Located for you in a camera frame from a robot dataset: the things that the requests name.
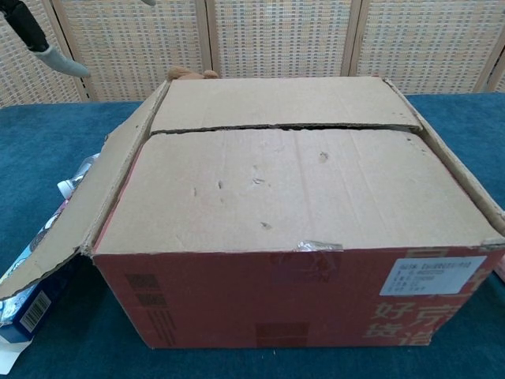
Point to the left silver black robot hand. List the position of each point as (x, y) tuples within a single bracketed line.
[(27, 31)]

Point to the red-topped cardboard box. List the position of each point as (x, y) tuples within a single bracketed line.
[(256, 197)]

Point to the blue cookie box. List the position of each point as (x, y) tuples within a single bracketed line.
[(39, 316)]

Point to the clear plastic water bottle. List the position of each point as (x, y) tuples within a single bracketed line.
[(81, 175)]

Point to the brown capybara plush toy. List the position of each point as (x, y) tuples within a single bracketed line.
[(181, 74)]

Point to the woven bamboo folding screen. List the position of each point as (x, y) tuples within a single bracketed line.
[(276, 39)]

